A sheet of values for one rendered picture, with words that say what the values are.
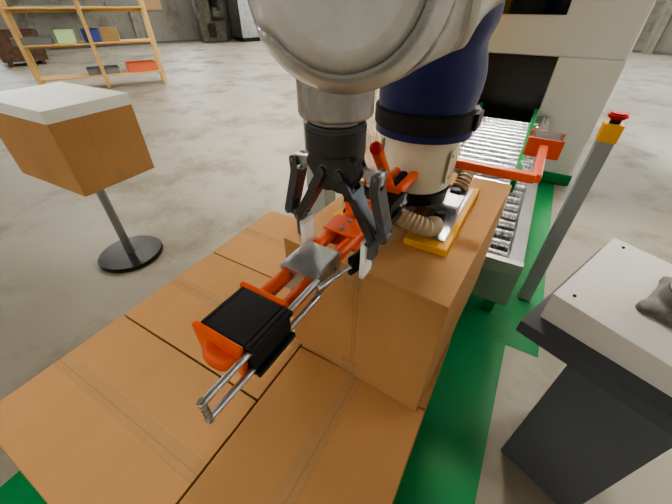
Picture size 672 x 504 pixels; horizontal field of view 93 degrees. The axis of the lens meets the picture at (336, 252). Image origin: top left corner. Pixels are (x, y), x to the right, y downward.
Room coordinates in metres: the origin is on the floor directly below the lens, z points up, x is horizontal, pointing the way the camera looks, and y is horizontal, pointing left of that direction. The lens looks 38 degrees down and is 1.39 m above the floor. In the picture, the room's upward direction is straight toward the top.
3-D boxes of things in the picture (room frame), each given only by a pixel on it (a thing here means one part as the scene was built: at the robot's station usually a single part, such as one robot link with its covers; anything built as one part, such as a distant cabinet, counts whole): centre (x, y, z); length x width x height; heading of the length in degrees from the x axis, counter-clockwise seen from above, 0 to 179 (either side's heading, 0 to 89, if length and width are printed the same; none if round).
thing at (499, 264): (1.09, -0.40, 0.58); 0.70 x 0.03 x 0.06; 60
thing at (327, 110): (0.40, 0.00, 1.30); 0.09 x 0.09 x 0.06
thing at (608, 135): (1.33, -1.12, 0.50); 0.07 x 0.07 x 1.00; 60
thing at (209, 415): (0.27, 0.04, 1.07); 0.31 x 0.03 x 0.05; 149
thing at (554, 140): (0.89, -0.58, 1.07); 0.09 x 0.08 x 0.05; 59
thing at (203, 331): (0.25, 0.11, 1.07); 0.08 x 0.07 x 0.05; 149
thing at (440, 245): (0.71, -0.28, 0.97); 0.34 x 0.10 x 0.05; 149
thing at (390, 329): (0.76, -0.21, 0.74); 0.60 x 0.40 x 0.40; 146
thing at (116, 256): (1.73, 1.41, 0.31); 0.40 x 0.40 x 0.62
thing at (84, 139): (1.73, 1.41, 0.82); 0.60 x 0.40 x 0.40; 62
